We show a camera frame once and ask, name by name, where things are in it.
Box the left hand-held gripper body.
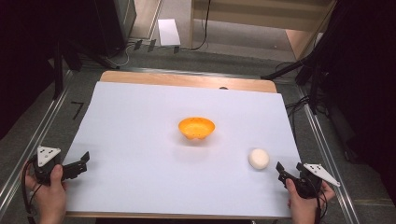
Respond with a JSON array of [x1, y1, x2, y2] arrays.
[[31, 146, 63, 186]]

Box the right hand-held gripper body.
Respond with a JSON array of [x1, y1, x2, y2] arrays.
[[291, 162, 342, 200]]

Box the white round bun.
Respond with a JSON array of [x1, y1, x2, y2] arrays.
[[247, 147, 271, 171]]

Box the orange plastic bowl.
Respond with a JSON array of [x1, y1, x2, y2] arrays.
[[177, 117, 217, 141]]

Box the person's right hand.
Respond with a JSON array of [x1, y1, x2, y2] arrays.
[[285, 178, 337, 224]]

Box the person's left hand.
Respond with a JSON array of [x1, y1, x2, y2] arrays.
[[24, 163, 68, 224]]

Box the white paper sheet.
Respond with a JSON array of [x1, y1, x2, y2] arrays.
[[64, 81, 302, 218]]

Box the black metal stand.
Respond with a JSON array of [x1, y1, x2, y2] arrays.
[[51, 38, 82, 101], [261, 54, 323, 116]]

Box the dark curtain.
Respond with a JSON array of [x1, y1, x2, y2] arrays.
[[318, 0, 396, 204], [0, 0, 64, 141]]

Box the wooden table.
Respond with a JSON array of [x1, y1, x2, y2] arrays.
[[64, 70, 278, 220]]

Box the dark cabinet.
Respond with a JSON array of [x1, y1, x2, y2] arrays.
[[92, 0, 138, 58]]

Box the white flat board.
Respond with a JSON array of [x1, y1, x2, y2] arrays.
[[157, 18, 182, 48]]

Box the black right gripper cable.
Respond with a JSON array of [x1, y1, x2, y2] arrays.
[[313, 186, 329, 224]]

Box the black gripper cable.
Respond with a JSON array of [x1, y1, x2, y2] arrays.
[[313, 186, 329, 224], [21, 158, 43, 224]]

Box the metal floor rail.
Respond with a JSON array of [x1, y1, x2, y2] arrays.
[[296, 84, 362, 224], [118, 66, 263, 79], [0, 69, 75, 217]]

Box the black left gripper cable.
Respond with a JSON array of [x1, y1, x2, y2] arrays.
[[21, 158, 43, 224]]

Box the black floor cables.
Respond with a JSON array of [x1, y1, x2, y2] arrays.
[[284, 61, 313, 138]]

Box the white floor cable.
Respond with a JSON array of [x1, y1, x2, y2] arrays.
[[105, 39, 138, 69]]

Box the light wooden frame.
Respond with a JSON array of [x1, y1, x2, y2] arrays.
[[189, 0, 339, 61]]

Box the black hanging cable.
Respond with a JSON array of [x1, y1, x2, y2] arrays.
[[189, 0, 213, 51]]

